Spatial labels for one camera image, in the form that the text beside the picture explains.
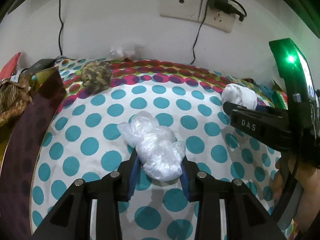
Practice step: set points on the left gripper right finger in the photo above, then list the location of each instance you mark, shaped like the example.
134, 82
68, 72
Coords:
188, 180

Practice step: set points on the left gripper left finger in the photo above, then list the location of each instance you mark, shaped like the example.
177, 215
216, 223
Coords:
129, 171

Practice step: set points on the white sock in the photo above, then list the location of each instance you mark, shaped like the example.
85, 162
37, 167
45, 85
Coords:
239, 95

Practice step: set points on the clear plastic bag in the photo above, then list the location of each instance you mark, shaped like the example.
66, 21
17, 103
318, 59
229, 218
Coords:
158, 150

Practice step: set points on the braided rope ball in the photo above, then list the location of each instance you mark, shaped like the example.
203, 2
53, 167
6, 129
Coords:
96, 76

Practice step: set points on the brown patterned snack bag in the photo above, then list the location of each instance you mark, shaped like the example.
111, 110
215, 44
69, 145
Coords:
14, 98

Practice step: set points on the red green medicine box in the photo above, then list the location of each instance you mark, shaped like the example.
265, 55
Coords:
279, 97

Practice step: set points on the polka dot bed sheet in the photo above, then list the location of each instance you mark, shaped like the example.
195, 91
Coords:
157, 108

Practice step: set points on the crumpled white tissue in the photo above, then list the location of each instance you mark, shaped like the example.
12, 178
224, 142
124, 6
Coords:
129, 51

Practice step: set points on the gold tin box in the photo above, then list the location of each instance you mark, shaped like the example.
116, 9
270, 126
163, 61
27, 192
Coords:
20, 156

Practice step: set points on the black flat device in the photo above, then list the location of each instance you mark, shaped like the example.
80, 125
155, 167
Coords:
39, 66

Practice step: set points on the red plastic bag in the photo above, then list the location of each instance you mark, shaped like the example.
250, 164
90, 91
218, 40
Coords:
10, 67

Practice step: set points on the white wall socket plate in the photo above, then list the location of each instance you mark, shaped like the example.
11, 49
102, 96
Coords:
194, 10

